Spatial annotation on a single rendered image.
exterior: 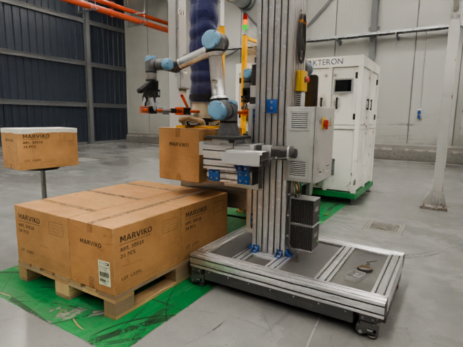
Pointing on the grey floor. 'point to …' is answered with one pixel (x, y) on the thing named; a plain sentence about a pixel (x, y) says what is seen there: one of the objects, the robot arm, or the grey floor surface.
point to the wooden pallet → (68, 288)
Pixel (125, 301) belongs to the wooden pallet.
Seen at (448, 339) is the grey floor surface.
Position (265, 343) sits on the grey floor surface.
